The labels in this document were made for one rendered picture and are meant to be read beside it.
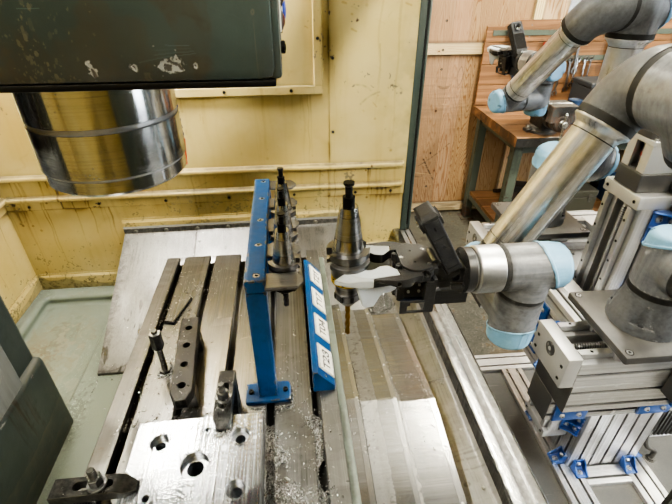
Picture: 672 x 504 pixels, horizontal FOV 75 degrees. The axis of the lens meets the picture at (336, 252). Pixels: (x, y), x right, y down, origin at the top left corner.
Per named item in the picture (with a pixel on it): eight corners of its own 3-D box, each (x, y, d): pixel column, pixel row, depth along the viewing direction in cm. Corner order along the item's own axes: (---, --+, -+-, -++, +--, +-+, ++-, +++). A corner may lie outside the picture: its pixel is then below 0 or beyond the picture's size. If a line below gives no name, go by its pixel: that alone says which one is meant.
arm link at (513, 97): (610, 8, 101) (491, 124, 147) (645, 6, 104) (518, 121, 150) (591, -33, 103) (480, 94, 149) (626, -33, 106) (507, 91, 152)
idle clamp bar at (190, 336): (204, 334, 115) (200, 316, 111) (197, 418, 94) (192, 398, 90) (184, 337, 114) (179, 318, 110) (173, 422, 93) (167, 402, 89)
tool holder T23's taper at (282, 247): (274, 252, 88) (272, 223, 85) (296, 253, 88) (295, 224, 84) (270, 264, 85) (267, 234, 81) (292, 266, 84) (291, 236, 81)
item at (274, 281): (302, 273, 85) (302, 270, 85) (304, 290, 81) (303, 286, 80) (266, 275, 84) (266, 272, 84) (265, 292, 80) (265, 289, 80)
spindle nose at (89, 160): (94, 146, 61) (66, 53, 55) (206, 150, 60) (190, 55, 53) (14, 196, 48) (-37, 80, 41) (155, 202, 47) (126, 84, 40)
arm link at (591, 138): (618, 20, 68) (438, 260, 89) (673, 27, 59) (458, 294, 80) (663, 57, 72) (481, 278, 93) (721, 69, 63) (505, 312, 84)
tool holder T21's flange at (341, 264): (322, 254, 66) (322, 240, 65) (360, 247, 68) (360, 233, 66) (334, 278, 61) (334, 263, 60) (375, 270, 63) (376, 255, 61)
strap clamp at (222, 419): (241, 403, 97) (233, 354, 89) (236, 459, 86) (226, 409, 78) (226, 404, 96) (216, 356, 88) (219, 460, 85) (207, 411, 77)
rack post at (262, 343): (290, 382, 101) (282, 279, 85) (291, 401, 97) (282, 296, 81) (247, 386, 101) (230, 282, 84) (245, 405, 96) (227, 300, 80)
